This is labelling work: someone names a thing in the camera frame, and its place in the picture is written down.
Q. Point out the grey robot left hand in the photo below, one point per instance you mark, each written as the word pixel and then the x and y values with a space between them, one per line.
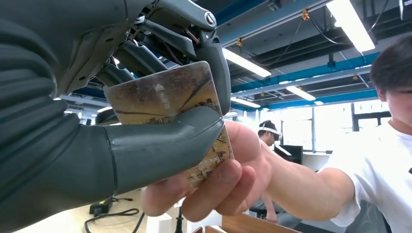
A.
pixel 64 32

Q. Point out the patterned ID card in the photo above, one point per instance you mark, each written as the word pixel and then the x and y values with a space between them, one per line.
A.
pixel 161 96

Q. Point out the person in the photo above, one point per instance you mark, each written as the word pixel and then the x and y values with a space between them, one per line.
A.
pixel 379 167
pixel 268 135

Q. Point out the black monitor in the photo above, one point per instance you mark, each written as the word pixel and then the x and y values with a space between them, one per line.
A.
pixel 289 154

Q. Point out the ceiling tube light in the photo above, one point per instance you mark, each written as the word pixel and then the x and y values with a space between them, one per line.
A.
pixel 351 24
pixel 246 62
pixel 301 93
pixel 245 102

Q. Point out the white table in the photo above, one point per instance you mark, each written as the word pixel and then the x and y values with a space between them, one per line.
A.
pixel 315 160

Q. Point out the black power adapter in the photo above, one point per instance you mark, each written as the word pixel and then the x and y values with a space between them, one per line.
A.
pixel 100 206

